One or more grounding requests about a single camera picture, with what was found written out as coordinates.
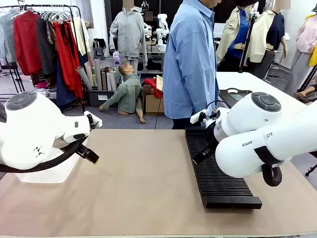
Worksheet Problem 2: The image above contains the navy garment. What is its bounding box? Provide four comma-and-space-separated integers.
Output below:
56, 59, 78, 106

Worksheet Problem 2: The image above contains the tall grey paper roll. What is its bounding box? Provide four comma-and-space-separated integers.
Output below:
94, 58, 103, 90

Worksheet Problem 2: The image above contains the red cloth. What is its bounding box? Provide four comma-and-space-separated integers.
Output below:
144, 78, 164, 98

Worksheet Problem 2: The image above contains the black clothes rack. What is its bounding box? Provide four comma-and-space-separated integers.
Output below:
0, 4, 86, 114

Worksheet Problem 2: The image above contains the mannequin cream and navy top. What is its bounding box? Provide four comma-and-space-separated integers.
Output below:
249, 0, 289, 79

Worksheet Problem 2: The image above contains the person torso blue shirt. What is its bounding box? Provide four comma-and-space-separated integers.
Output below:
162, 0, 220, 130

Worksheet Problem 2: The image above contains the cardboard box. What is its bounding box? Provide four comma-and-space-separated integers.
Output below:
143, 93, 165, 115

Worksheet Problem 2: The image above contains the mannequin pink sweater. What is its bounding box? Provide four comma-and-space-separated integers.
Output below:
283, 9, 317, 96

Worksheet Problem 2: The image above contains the mannequin torso green sweater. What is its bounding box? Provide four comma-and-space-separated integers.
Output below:
99, 61, 147, 124

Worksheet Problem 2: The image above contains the mannequin grey hoodie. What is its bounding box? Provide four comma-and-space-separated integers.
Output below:
109, 0, 149, 72

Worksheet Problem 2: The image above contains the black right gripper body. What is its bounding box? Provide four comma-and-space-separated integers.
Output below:
204, 123, 220, 152

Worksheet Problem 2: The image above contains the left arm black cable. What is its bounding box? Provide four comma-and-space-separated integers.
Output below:
0, 138, 88, 174

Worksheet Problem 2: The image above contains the black tripod leg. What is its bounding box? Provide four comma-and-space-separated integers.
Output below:
305, 162, 317, 177

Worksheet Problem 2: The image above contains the red dress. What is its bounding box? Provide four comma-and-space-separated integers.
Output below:
53, 21, 84, 99

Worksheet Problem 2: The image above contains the right arm white wrist camera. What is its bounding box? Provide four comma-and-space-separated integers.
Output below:
190, 108, 216, 125

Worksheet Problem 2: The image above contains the black garment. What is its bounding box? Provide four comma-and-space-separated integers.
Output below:
36, 16, 59, 78

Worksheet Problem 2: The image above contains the white table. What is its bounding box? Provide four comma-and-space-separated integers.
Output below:
215, 71, 309, 112

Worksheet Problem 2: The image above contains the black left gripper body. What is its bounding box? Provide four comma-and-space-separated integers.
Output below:
75, 138, 88, 156

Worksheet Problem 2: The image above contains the mannequin beige jacket blue shirt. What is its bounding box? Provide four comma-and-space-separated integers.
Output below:
215, 0, 254, 65

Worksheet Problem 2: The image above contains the black tripod pole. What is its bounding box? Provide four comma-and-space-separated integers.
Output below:
238, 11, 258, 74

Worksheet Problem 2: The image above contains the grey garment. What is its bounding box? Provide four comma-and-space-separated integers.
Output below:
0, 9, 18, 64

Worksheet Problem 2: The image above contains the red shirt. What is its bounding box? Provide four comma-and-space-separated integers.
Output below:
14, 11, 43, 76

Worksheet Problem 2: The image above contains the cream garment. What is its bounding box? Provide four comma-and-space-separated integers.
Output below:
71, 17, 88, 57

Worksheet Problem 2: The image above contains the black slotted PCB rack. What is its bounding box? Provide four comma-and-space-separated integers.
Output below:
185, 126, 263, 210

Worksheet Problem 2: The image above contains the black storage bin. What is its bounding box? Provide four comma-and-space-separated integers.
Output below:
87, 89, 120, 108

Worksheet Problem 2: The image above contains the beige paper roll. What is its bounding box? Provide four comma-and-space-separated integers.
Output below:
84, 61, 95, 87

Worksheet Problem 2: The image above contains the dark grey cloth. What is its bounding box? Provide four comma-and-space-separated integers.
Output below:
0, 102, 7, 124

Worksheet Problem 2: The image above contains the clear plastic box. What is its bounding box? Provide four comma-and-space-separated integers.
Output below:
14, 136, 89, 184

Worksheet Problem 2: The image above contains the yellow garment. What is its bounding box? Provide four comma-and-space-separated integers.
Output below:
309, 43, 317, 67

